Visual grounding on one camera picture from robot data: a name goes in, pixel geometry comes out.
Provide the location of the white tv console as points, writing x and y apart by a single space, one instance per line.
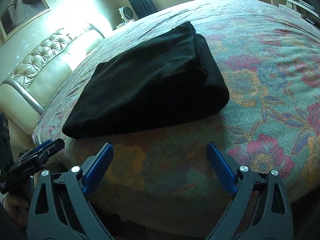
302 10

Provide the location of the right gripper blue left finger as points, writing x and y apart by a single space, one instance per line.
95 167

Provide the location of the floral bedspread bed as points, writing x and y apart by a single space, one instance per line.
242 74

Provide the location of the white desk fan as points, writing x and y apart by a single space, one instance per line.
126 14

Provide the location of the black pants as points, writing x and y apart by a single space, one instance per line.
168 80

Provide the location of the framed wall picture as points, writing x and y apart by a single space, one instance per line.
15 14

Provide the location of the cream tufted leather headboard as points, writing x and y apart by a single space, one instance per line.
29 93

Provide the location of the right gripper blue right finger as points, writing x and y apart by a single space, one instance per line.
224 168

